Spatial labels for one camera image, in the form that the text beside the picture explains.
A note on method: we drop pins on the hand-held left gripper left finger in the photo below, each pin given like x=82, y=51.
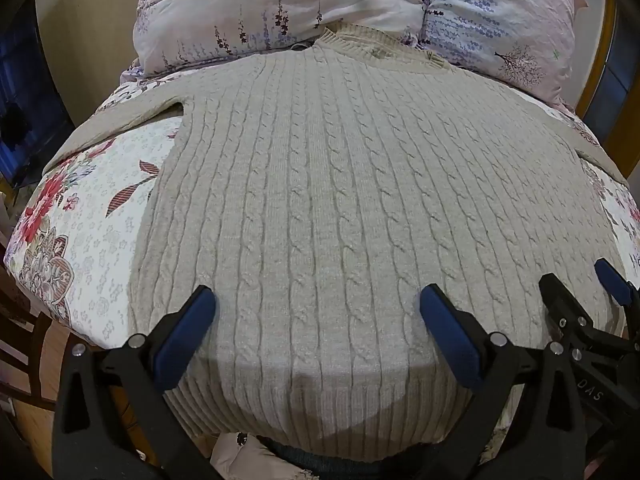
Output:
x=186, y=340

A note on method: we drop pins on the floral bed sheet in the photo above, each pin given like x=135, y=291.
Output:
x=90, y=260

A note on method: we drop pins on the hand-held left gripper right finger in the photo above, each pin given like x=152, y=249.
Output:
x=450, y=340

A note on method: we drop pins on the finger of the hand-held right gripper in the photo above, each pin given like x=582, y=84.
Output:
x=612, y=280
x=567, y=310

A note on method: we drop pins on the pink floral duvet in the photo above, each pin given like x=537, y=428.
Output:
x=260, y=5

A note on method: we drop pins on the dark wooden chair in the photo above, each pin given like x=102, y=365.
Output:
x=22, y=310

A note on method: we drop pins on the blue floral pillow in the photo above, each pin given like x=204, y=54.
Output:
x=495, y=15

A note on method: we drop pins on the wooden headboard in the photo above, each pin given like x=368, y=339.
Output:
x=612, y=55

